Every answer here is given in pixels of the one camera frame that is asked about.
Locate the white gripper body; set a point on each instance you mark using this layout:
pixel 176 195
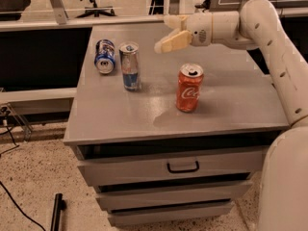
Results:
pixel 199 29

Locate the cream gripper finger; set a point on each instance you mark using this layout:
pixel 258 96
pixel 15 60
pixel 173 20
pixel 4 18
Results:
pixel 176 40
pixel 176 21

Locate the silver blue redbull can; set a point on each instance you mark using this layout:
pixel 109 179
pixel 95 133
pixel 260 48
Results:
pixel 130 67

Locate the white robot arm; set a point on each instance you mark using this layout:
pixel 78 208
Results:
pixel 283 200

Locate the red coca-cola can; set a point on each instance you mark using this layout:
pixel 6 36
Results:
pixel 190 78

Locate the blue pepsi can lying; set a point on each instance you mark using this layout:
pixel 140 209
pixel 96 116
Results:
pixel 105 56

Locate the grey drawer cabinet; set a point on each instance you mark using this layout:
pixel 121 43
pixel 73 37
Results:
pixel 237 107

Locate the top grey drawer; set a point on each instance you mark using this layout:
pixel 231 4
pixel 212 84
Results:
pixel 150 168

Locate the grey drawer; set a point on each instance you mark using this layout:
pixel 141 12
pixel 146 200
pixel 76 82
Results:
pixel 150 168
pixel 195 193
pixel 201 210

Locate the middle grey drawer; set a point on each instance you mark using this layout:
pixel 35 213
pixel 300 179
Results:
pixel 195 193

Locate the dark chair at left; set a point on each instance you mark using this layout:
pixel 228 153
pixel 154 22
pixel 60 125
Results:
pixel 11 10

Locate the bottom grey drawer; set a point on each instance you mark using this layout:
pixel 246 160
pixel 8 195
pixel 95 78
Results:
pixel 201 210

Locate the black bar on floor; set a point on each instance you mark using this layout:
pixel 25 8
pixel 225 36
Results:
pixel 59 206

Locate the black drawer handle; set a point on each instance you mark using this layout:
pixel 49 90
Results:
pixel 183 168

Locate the metal wire rack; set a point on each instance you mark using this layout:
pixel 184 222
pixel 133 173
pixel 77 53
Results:
pixel 10 118

